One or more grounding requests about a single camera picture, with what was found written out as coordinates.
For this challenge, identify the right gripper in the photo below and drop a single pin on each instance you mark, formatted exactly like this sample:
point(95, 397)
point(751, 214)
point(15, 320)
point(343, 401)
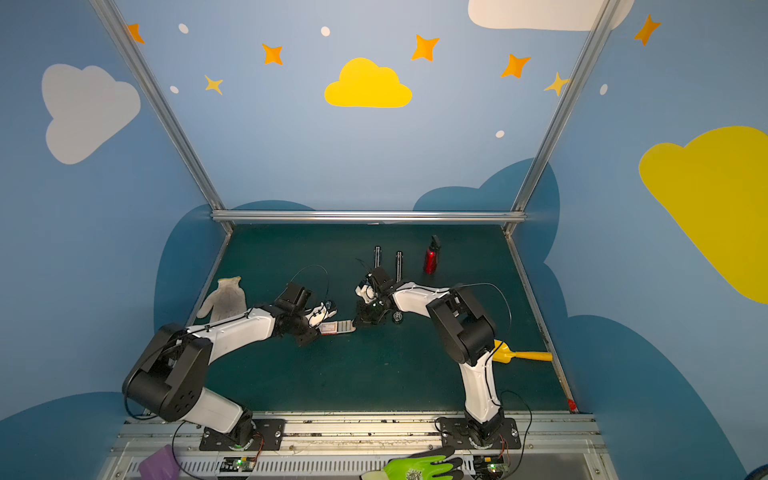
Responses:
point(372, 309)

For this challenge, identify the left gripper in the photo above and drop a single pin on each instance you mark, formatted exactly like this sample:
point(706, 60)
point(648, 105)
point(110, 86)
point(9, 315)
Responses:
point(308, 333)

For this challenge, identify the red white staple box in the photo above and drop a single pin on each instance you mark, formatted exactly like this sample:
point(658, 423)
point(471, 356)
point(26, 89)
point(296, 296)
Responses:
point(337, 327)

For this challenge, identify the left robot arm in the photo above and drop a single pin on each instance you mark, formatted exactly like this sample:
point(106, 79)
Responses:
point(169, 378)

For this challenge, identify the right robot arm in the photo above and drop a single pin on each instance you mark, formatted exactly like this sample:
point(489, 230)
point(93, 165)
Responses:
point(465, 329)

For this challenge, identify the red spray bottle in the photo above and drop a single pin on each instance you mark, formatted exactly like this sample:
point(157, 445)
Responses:
point(431, 260)

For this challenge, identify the white knit glove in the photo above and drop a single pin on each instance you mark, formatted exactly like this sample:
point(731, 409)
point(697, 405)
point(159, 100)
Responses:
point(226, 301)

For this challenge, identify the yellow plastic scoop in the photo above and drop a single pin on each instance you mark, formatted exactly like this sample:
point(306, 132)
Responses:
point(503, 354)

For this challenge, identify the green black work glove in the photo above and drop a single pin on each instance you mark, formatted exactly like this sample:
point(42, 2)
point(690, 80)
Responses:
point(440, 463)

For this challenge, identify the purple cloth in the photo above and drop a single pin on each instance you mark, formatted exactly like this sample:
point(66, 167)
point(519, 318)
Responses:
point(161, 465)

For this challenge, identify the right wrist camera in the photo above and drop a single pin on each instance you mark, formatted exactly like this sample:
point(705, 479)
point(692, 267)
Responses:
point(366, 293)

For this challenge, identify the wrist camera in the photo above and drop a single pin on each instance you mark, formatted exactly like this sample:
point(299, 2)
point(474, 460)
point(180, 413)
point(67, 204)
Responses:
point(366, 293)
point(320, 313)

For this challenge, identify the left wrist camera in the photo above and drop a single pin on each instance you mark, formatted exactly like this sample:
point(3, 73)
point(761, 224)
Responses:
point(320, 313)

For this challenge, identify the aluminium rail frame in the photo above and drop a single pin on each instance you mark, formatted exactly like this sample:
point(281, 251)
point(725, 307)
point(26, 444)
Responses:
point(113, 22)

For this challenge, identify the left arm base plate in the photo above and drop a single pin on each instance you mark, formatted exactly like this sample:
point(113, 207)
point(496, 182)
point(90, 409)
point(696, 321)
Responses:
point(266, 435)

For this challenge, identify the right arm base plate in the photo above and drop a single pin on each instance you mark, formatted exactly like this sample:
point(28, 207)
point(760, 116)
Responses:
point(466, 434)

